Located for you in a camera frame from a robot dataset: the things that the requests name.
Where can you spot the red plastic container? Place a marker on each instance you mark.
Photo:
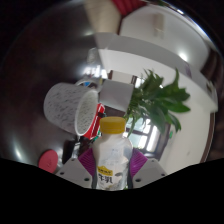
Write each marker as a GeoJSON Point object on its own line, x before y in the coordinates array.
{"type": "Point", "coordinates": [96, 123]}

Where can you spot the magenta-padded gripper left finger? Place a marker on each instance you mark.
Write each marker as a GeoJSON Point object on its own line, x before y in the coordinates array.
{"type": "Point", "coordinates": [73, 171]}

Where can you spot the small potted green plant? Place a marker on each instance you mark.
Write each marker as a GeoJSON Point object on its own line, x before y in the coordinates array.
{"type": "Point", "coordinates": [156, 100]}

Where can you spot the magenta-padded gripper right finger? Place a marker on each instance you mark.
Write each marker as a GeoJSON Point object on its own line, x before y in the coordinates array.
{"type": "Point", "coordinates": [148, 173]}

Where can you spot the flat round red coaster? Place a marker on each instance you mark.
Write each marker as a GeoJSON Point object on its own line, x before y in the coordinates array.
{"type": "Point", "coordinates": [48, 161]}

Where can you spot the white speckled cup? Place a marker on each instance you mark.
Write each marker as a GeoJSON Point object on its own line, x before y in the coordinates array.
{"type": "Point", "coordinates": [63, 106]}

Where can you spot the red carpeted staircase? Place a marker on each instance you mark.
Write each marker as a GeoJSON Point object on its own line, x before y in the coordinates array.
{"type": "Point", "coordinates": [128, 6]}

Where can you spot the clear bottle with yellow cap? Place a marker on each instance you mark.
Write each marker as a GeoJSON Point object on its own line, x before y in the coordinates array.
{"type": "Point", "coordinates": [111, 156]}

